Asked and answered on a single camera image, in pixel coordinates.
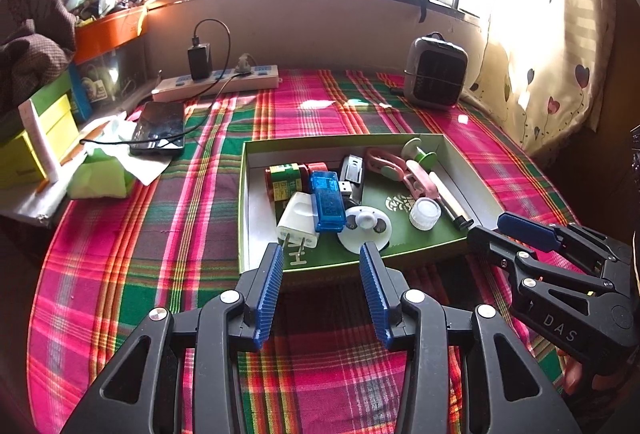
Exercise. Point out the plaid pink green tablecloth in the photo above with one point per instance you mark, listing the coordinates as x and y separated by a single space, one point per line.
174 244

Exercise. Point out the orange shelf tray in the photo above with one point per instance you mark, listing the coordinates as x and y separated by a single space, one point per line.
104 35

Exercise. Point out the person hand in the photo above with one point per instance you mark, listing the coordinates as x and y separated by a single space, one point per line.
575 378

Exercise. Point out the green crumpled paper bag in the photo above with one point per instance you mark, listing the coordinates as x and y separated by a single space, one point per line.
100 176

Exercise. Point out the white panda round gadget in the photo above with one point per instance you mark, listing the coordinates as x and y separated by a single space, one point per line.
365 224

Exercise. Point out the white tube upright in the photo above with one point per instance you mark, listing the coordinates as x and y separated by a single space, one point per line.
40 142

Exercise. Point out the yellow green box stack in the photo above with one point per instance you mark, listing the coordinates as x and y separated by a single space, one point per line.
19 161

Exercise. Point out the white wall charger plug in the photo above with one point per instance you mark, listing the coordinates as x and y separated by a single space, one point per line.
296 229

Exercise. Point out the blue usb device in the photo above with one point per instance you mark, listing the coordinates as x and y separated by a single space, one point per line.
327 202

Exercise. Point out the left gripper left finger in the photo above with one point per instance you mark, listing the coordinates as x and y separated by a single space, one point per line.
140 388

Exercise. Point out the black clear stamp device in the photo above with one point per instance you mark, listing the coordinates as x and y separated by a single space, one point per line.
350 180

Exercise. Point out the white power strip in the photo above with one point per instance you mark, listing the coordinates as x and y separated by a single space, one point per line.
185 87

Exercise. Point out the black smartphone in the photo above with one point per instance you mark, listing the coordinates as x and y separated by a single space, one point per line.
159 130

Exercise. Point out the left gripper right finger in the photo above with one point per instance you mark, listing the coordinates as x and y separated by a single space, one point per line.
504 389

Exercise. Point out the pink folding clip long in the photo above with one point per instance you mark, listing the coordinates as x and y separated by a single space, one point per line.
418 182

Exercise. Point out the small translucent round jar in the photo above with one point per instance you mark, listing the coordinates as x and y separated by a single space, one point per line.
425 214

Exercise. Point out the green white cardboard box tray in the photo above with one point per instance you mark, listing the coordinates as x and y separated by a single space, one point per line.
404 245

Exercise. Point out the small grey space heater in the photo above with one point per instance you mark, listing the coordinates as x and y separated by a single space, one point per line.
435 72

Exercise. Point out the cream heart pattern curtain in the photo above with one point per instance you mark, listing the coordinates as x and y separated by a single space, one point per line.
543 70

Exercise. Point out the black charger with cable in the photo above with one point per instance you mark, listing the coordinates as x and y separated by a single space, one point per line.
199 56

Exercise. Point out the green white spool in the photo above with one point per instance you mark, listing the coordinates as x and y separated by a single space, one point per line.
413 150

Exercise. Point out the brown bottle red cap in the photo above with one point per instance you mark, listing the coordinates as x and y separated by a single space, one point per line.
284 180

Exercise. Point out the pink oval clip green pad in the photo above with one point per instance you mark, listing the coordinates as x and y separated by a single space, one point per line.
388 165

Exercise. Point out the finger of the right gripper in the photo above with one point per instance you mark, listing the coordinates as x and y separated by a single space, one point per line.
500 248
582 246

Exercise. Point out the brown checked cloth bundle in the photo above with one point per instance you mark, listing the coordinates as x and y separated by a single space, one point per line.
32 57

